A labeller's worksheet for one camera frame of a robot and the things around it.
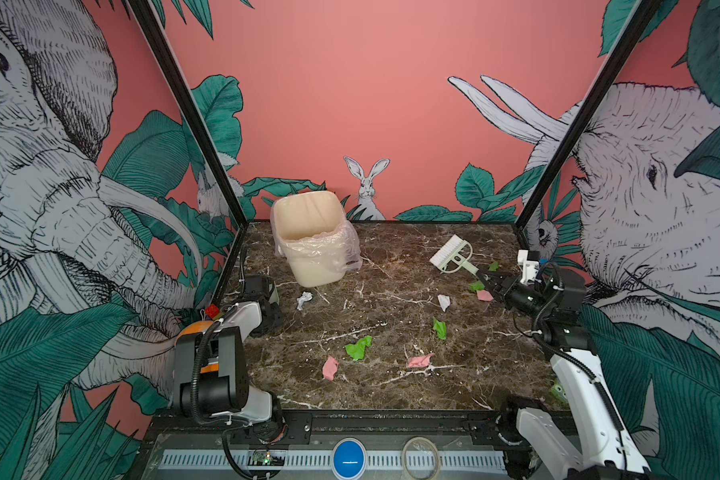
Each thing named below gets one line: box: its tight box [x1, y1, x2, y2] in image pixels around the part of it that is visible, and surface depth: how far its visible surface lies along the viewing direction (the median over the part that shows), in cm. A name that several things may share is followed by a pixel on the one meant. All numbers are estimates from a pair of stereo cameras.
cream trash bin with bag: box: [270, 191, 362, 288], surface depth 93 cm
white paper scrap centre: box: [437, 294, 451, 312], surface depth 100 cm
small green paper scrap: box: [432, 316, 447, 340], surface depth 92 cm
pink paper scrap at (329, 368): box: [322, 356, 339, 381], surface depth 85 cm
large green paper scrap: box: [345, 335, 373, 361], surface depth 88 cm
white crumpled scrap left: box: [296, 291, 313, 311], surface depth 100 cm
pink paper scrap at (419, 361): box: [408, 354, 435, 368], surface depth 86 cm
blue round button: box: [332, 437, 368, 480], surface depth 70 cm
